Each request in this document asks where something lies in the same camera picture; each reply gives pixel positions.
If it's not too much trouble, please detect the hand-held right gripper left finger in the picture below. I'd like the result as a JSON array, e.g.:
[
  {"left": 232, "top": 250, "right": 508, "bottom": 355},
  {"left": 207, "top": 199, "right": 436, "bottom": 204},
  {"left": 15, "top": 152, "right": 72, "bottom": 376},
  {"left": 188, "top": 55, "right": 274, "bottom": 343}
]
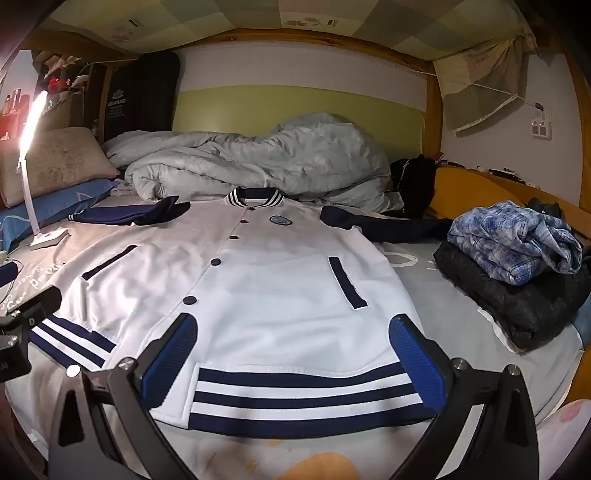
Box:
[{"left": 48, "top": 313, "right": 199, "bottom": 480}]

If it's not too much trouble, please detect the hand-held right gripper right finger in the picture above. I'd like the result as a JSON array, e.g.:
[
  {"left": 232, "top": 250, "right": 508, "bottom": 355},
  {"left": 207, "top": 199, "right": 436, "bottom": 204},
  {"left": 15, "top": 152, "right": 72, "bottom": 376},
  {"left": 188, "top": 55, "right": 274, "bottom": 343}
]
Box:
[{"left": 389, "top": 314, "right": 541, "bottom": 480}]

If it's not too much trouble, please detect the white navy varsity jacket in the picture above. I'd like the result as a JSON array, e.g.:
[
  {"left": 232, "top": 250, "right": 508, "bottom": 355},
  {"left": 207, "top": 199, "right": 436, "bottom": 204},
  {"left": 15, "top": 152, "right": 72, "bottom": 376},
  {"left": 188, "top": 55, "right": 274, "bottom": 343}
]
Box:
[{"left": 28, "top": 187, "right": 455, "bottom": 439}]

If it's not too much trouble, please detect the white desk lamp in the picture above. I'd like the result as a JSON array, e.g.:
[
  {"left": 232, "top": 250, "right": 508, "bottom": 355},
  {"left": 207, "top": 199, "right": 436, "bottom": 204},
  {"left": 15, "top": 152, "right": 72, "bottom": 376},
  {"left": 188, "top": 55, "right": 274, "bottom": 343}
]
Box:
[{"left": 17, "top": 90, "right": 70, "bottom": 251}]

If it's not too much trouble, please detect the black puffer jacket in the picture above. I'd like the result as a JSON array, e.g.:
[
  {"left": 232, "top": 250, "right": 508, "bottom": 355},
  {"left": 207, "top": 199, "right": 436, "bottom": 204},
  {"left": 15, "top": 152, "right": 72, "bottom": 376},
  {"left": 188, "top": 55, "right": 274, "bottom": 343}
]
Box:
[{"left": 433, "top": 240, "right": 591, "bottom": 354}]

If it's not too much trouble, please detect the blue pillow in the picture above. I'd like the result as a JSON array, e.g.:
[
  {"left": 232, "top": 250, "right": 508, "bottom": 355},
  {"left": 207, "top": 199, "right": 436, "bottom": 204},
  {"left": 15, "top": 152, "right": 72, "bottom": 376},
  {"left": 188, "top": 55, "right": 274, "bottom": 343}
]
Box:
[{"left": 0, "top": 178, "right": 121, "bottom": 250}]

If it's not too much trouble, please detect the blue plaid shirt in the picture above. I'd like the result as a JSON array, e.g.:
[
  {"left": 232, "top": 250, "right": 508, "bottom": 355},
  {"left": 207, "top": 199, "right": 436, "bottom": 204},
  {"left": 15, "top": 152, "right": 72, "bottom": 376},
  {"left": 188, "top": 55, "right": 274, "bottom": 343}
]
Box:
[{"left": 447, "top": 200, "right": 583, "bottom": 286}]

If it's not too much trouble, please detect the pink printed cloth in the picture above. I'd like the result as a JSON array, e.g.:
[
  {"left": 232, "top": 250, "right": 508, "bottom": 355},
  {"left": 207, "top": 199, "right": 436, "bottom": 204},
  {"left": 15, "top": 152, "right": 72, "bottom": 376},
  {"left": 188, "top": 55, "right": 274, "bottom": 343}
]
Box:
[{"left": 538, "top": 399, "right": 591, "bottom": 480}]

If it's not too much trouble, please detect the beige pillow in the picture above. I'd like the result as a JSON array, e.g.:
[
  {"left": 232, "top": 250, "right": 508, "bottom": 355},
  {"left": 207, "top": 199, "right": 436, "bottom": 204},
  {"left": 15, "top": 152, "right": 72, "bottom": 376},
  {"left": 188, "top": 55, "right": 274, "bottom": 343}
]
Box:
[{"left": 0, "top": 127, "right": 122, "bottom": 208}]

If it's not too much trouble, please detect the black bag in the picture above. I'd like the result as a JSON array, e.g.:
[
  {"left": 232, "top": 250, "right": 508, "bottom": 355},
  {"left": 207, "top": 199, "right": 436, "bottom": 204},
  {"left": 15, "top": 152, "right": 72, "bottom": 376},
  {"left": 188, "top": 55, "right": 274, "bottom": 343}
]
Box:
[{"left": 390, "top": 154, "right": 439, "bottom": 217}]

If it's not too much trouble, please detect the yellow cushion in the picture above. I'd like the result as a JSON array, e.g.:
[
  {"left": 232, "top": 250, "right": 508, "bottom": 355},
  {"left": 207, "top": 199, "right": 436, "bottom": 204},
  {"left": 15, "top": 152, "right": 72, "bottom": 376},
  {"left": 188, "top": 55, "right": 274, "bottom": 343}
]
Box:
[{"left": 427, "top": 166, "right": 527, "bottom": 222}]

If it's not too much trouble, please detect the dark grey small object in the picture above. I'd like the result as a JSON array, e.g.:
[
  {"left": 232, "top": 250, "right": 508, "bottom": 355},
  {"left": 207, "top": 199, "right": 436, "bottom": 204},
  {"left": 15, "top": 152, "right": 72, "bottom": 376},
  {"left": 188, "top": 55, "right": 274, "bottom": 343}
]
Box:
[{"left": 529, "top": 198, "right": 561, "bottom": 219}]

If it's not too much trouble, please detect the grey duvet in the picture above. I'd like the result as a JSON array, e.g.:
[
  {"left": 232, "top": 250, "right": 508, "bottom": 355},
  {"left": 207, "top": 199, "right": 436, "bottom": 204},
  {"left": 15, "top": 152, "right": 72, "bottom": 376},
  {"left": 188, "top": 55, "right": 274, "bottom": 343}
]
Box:
[{"left": 102, "top": 111, "right": 416, "bottom": 213}]

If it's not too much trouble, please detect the black hanging garment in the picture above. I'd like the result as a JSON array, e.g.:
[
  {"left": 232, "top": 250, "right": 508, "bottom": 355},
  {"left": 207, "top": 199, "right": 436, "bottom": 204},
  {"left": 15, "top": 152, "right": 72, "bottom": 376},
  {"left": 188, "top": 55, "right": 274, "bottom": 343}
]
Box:
[{"left": 102, "top": 51, "right": 181, "bottom": 141}]

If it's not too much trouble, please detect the cluttered hanging organizer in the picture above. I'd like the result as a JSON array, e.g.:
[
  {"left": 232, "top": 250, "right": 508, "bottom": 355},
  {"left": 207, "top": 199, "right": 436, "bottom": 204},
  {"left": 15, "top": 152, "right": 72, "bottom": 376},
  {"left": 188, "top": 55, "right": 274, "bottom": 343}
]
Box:
[{"left": 32, "top": 51, "right": 98, "bottom": 134}]

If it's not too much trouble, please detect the hanging patchwork curtain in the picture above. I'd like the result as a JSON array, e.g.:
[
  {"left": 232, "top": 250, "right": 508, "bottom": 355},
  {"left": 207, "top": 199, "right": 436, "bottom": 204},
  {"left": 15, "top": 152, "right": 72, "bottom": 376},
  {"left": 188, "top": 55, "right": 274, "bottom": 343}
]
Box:
[{"left": 431, "top": 37, "right": 539, "bottom": 134}]

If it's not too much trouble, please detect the pastel patchwork canopy cloth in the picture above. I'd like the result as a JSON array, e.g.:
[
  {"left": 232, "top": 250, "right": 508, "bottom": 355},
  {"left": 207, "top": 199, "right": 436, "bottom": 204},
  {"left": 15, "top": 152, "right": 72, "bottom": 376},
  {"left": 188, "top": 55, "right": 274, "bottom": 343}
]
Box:
[{"left": 46, "top": 0, "right": 539, "bottom": 61}]

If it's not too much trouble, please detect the white wall socket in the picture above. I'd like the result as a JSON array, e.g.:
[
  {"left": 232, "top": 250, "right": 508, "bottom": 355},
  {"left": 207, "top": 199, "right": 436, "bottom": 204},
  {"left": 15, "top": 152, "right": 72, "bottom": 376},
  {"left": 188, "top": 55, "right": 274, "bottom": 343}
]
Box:
[{"left": 526, "top": 104, "right": 552, "bottom": 139}]

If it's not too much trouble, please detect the wooden bed frame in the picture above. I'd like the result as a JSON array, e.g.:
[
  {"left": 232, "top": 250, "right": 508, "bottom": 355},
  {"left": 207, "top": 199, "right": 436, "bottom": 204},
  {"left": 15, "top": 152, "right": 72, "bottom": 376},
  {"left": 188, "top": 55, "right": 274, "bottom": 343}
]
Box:
[{"left": 28, "top": 27, "right": 591, "bottom": 217}]

